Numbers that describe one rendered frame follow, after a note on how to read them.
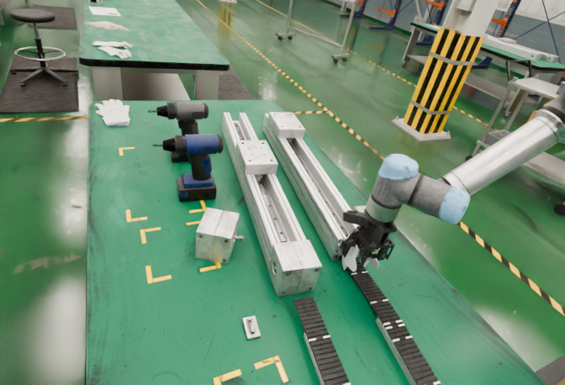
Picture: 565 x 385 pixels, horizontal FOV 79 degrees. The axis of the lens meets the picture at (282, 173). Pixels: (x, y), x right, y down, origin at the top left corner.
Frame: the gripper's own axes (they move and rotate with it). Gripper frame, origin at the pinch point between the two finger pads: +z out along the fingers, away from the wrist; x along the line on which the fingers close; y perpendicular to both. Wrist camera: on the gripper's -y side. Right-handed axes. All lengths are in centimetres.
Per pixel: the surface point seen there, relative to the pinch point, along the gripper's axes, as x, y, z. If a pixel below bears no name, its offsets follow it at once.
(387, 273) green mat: 9.6, 3.6, 2.0
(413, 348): 1.2, 25.9, -1.2
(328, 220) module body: -4.8, -11.0, -6.4
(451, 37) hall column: 224, -234, -25
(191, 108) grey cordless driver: -40, -59, -19
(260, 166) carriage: -19.6, -35.4, -9.6
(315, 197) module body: -4.6, -21.6, -6.6
